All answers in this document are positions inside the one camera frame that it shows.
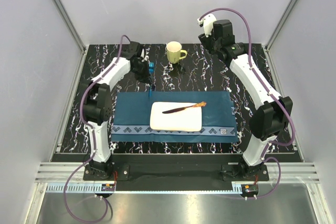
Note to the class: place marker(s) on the right aluminium frame post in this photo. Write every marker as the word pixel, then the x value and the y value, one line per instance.
pixel 286 14

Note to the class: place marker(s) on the aluminium frame post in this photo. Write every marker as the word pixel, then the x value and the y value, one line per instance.
pixel 286 14
pixel 69 24

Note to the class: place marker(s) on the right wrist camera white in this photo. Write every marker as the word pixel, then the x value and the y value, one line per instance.
pixel 207 23

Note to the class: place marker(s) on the white slotted cable duct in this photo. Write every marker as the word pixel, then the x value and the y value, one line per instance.
pixel 234 189

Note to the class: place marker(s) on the left aluminium frame post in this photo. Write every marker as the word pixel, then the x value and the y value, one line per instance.
pixel 69 24

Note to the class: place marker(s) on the blue cloth placemat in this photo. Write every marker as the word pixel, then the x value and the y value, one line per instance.
pixel 132 118

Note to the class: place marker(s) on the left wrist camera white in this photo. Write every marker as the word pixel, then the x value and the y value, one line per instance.
pixel 144 57

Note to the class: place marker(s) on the yellow-green ceramic mug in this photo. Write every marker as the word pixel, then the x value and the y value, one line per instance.
pixel 174 52

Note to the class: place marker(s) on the right connector box orange black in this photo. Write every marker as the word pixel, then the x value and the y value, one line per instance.
pixel 250 190

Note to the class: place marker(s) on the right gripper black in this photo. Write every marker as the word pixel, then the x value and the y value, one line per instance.
pixel 205 40

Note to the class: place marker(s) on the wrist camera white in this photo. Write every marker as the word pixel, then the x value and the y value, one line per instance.
pixel 144 57
pixel 207 23

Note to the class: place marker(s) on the aluminium front frame rail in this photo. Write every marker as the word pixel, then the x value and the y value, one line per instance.
pixel 290 172

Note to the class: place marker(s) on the white rectangular plate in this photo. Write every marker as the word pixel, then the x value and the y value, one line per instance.
pixel 188 120

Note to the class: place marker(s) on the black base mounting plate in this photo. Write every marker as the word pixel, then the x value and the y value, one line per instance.
pixel 222 166

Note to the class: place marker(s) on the blue fork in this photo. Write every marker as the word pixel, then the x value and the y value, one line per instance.
pixel 151 72

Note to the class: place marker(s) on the left connector box black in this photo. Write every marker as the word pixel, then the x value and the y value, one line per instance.
pixel 109 187

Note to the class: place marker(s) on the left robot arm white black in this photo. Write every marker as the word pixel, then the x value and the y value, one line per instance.
pixel 96 104

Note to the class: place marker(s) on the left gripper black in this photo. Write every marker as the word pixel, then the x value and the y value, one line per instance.
pixel 145 78

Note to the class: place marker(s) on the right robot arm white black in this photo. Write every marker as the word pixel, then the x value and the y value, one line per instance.
pixel 272 110

